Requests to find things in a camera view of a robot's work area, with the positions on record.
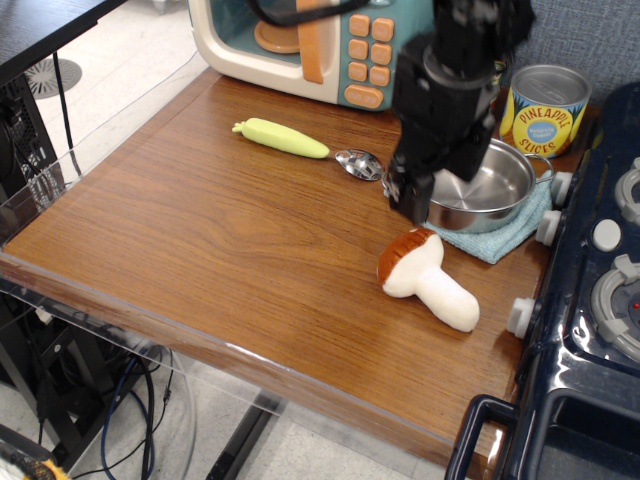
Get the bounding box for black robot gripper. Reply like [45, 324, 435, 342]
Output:
[385, 34, 495, 224]

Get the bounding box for small steel pot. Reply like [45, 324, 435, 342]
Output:
[382, 139, 555, 233]

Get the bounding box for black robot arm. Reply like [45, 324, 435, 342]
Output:
[387, 1, 535, 225]

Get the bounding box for orange microwave turntable plate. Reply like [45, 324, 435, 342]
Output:
[254, 20, 300, 55]

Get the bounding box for light blue folded cloth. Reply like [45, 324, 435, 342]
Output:
[422, 173, 552, 265]

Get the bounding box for plush brown white mushroom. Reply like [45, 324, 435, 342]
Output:
[377, 227, 480, 333]

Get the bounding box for tomato sauce can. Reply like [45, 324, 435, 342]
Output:
[490, 56, 511, 111]

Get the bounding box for pineapple slices can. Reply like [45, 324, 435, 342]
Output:
[499, 64, 592, 159]

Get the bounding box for teal cream toy microwave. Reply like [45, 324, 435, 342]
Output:
[188, 1, 434, 111]

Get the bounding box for navy blue toy stove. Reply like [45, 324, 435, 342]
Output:
[446, 83, 639, 479]

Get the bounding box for black side desk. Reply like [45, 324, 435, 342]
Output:
[1, 1, 122, 243]

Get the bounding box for spoon with green carrot handle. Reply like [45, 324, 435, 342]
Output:
[232, 118, 385, 181]

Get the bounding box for black and blue floor cables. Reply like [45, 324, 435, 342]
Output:
[29, 344, 176, 480]

